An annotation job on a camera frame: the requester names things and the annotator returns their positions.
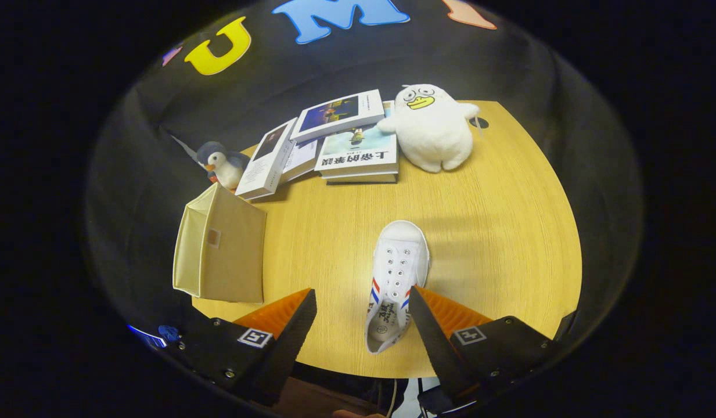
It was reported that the plain white book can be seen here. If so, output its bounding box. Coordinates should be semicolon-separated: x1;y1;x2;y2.
279;138;323;183

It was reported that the white duck plush toy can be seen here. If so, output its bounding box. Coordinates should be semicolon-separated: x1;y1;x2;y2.
376;84;480;174

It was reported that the white book with portrait cover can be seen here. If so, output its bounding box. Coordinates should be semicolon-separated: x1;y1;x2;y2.
236;117;298;201

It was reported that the beige fabric storage box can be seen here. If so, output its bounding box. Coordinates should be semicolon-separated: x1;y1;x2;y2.
172;182;268;304

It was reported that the grey penguin plush toy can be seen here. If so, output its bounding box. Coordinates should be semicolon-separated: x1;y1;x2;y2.
195;141;251;192

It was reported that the white striped canvas shoe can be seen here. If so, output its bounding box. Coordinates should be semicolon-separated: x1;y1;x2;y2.
365;220;431;355

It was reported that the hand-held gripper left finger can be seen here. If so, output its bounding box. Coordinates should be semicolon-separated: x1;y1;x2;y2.
175;289;318;407

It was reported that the book with blue picture cover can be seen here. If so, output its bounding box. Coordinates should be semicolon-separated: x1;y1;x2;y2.
290;89;386;144

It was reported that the book with pale teal cover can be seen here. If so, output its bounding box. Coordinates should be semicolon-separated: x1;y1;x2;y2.
314;102;400;185

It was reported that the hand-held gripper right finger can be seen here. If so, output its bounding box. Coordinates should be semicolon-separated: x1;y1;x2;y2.
409;286;559;414

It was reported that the blue lit screen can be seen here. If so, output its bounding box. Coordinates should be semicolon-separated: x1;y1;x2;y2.
127;324;167;349

